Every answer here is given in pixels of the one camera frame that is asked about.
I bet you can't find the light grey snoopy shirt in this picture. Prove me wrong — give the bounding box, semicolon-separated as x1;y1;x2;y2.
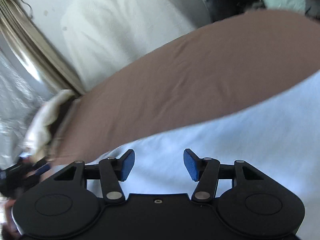
101;74;319;239

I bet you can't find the cream knit garment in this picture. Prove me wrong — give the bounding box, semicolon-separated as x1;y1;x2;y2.
22;89;74;155

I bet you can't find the silver foil window cover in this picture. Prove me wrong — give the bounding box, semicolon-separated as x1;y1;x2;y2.
1;36;53;169

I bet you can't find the beige curtain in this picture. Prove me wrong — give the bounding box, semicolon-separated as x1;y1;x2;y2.
1;0;85;96

